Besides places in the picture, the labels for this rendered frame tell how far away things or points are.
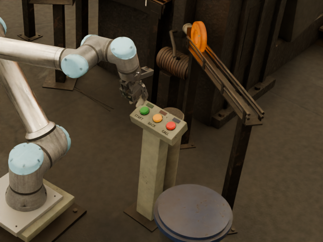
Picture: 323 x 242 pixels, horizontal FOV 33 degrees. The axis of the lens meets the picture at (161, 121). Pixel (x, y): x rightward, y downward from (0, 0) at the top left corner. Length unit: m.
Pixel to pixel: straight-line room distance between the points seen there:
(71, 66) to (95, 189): 1.01
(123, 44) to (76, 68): 0.20
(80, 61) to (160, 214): 0.68
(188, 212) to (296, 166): 1.15
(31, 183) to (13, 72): 0.49
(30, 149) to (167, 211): 0.69
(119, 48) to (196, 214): 0.72
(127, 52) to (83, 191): 1.03
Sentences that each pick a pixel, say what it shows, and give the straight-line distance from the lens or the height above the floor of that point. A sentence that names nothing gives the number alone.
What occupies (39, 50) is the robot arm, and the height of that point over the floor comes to 0.95.
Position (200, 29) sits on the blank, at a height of 0.77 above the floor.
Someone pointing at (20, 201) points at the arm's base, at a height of 0.20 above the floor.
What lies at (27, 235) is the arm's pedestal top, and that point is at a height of 0.12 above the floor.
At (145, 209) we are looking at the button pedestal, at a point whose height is 0.06.
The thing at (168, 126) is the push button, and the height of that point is 0.61.
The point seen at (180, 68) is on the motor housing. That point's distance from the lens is 2.93.
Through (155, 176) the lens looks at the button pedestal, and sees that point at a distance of 2.52.
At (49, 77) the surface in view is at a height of 0.01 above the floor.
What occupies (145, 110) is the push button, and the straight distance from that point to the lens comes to 2.40.
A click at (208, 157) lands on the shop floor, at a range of 3.14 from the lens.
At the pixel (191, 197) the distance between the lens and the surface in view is 2.28.
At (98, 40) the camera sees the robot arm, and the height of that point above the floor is 0.99.
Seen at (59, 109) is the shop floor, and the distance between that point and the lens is 3.42.
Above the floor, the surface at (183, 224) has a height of 0.43.
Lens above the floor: 2.03
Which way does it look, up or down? 37 degrees down
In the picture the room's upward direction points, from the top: 6 degrees clockwise
